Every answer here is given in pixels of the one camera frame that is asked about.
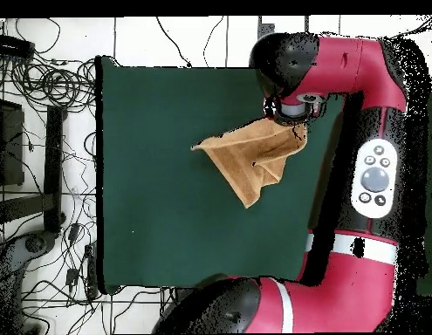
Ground black power strip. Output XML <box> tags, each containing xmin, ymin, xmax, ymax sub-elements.
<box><xmin>0</xmin><ymin>34</ymin><xmax>36</xmax><ymax>59</ymax></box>

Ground grey square floor frame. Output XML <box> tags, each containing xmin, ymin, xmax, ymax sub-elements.
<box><xmin>257</xmin><ymin>15</ymin><xmax>310</xmax><ymax>39</ymax></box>

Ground black floor cable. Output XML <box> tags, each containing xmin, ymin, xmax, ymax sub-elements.
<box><xmin>202</xmin><ymin>15</ymin><xmax>226</xmax><ymax>68</ymax></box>
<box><xmin>155</xmin><ymin>15</ymin><xmax>193</xmax><ymax>68</ymax></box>

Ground tan terry towel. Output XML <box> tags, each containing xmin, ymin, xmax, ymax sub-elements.
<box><xmin>190</xmin><ymin>117</ymin><xmax>309</xmax><ymax>209</ymax></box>

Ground coiled black cables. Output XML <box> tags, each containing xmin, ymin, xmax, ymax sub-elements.
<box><xmin>10</xmin><ymin>57</ymin><xmax>97</xmax><ymax>113</ymax></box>

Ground black box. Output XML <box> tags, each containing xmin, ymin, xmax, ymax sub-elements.
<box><xmin>0</xmin><ymin>97</ymin><xmax>25</xmax><ymax>187</ymax></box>

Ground dark green tablecloth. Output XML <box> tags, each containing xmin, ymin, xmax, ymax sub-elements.
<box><xmin>94</xmin><ymin>55</ymin><xmax>346</xmax><ymax>296</ymax></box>

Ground grey tripod base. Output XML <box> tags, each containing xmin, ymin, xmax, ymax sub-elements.
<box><xmin>0</xmin><ymin>229</ymin><xmax>57</xmax><ymax>284</ymax></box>

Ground black stand foot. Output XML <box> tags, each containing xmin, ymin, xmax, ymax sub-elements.
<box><xmin>0</xmin><ymin>105</ymin><xmax>66</xmax><ymax>234</ymax></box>

